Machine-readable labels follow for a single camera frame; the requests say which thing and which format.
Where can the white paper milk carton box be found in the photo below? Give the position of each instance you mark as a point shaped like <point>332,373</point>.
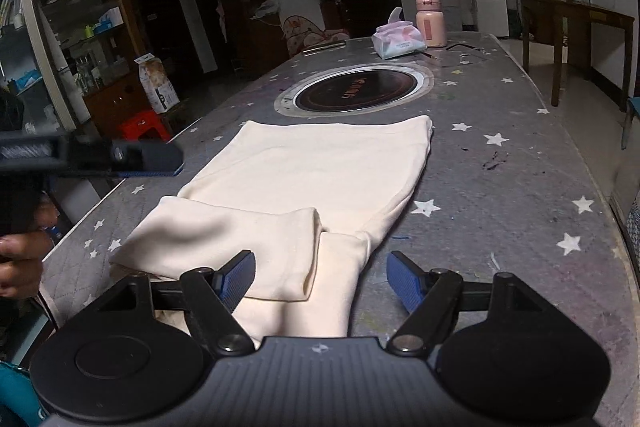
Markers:
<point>155,83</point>

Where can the black eyeglasses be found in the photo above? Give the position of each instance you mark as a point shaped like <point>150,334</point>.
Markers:
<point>466,46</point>

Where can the pink tissue pack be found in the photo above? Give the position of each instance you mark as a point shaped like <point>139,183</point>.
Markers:
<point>397,37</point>

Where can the cream knit sweater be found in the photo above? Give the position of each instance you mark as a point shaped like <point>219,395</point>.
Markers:
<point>310,201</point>

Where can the person's left hand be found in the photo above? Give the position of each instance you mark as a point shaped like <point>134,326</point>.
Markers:
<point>21,274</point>

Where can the round induction cooktop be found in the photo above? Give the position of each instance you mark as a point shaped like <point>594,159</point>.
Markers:
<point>354,90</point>

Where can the pink thermos bottle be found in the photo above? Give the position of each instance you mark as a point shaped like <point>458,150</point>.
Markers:
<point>430,21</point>

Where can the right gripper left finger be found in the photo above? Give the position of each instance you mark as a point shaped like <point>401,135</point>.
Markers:
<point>210,297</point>

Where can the grey star-patterned table cover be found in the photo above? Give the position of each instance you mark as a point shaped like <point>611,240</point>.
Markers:
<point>509,188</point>

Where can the dark wooden side table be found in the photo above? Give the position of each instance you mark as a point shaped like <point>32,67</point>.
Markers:
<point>570,26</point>

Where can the red plastic stool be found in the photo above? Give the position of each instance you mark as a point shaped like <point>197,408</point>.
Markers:
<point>144,126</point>

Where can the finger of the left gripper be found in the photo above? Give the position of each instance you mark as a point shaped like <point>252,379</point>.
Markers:
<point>124,159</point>

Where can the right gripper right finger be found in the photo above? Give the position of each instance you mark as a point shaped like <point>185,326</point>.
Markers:
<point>430,298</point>

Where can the dark display shelf cabinet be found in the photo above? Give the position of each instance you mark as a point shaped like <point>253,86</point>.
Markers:
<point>200,43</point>

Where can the polka dot play tent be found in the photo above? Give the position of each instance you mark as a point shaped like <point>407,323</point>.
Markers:
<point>301,34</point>

